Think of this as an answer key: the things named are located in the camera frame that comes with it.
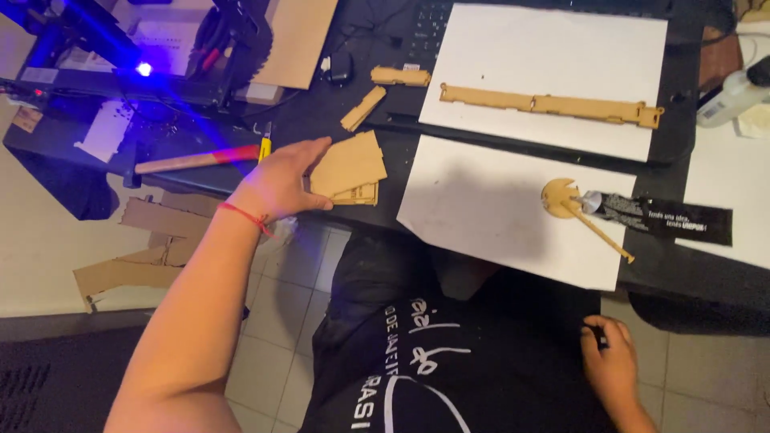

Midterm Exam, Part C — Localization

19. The person's left hand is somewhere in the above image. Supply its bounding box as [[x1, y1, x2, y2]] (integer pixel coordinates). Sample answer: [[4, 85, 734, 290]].
[[231, 136, 334, 232]]

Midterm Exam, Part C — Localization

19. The person's right hand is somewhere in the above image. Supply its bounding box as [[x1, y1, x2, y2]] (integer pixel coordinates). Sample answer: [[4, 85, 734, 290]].
[[580, 315, 640, 411]]

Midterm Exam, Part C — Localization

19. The plain wooden board stack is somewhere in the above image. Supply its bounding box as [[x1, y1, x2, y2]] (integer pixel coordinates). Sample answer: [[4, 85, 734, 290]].
[[308, 130, 389, 200]]

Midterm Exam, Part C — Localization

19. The black glue tube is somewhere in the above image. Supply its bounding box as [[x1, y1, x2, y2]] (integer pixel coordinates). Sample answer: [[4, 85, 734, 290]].
[[579, 190, 734, 248]]

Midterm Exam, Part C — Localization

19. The person's black printed shirt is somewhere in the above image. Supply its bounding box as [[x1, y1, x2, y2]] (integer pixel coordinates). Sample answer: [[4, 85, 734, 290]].
[[297, 231, 616, 433]]

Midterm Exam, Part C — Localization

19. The white paper sheet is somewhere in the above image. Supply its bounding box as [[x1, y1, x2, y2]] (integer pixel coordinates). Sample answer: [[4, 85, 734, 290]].
[[417, 2, 670, 164], [395, 134, 638, 293]]

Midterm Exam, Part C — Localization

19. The long notched wooden strip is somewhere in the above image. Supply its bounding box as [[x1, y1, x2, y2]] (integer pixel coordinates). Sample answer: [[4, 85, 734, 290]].
[[438, 82, 666, 130]]

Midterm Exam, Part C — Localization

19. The white plastic bottle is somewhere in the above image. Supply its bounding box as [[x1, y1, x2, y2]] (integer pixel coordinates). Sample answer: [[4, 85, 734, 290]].
[[696, 55, 770, 129]]

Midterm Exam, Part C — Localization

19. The crumpled clear plastic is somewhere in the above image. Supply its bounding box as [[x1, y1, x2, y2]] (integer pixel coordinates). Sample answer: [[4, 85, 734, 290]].
[[263, 215, 300, 243]]

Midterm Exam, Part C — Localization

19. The short notched wooden piece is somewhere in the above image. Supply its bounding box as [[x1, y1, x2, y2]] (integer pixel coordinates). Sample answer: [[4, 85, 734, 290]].
[[340, 85, 388, 133], [370, 65, 433, 89]]

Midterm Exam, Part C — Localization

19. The black laptop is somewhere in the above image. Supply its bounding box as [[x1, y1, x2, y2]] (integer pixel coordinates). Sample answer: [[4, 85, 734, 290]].
[[364, 0, 699, 168]]

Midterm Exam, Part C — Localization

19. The black computer mouse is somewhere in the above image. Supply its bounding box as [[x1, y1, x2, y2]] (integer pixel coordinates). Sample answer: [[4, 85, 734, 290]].
[[324, 51, 356, 85]]

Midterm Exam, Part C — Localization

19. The brown cardboard sheet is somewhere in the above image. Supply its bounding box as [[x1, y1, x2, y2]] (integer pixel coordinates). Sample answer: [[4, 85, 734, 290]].
[[251, 0, 339, 91]]

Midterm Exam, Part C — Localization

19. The cardboard scraps heap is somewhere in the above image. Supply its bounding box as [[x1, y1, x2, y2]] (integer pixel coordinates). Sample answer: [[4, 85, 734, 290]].
[[72, 191, 225, 315]]

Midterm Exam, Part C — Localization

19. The white cut-out sheet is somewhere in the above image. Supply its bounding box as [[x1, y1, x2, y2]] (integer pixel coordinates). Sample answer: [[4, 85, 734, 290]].
[[73, 99, 137, 165]]

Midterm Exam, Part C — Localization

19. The laser engraver machine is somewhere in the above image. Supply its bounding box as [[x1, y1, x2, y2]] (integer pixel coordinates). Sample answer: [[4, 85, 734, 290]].
[[0, 0, 276, 112]]

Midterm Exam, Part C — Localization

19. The red string bracelet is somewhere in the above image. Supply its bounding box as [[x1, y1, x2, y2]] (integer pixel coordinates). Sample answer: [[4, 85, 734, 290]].
[[217, 201, 275, 239]]

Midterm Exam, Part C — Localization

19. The hammer with wooden handle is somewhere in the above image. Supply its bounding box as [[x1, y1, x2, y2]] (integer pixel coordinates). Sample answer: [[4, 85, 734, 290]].
[[122, 144, 261, 189]]

